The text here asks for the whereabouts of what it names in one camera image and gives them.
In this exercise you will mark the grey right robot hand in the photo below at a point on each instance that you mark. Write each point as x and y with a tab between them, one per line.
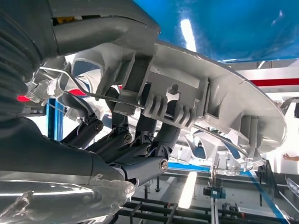
47	154

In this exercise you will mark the ceiling light panel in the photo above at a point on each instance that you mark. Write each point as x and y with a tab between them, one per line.
186	190

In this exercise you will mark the person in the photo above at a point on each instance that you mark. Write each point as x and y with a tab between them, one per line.
291	157

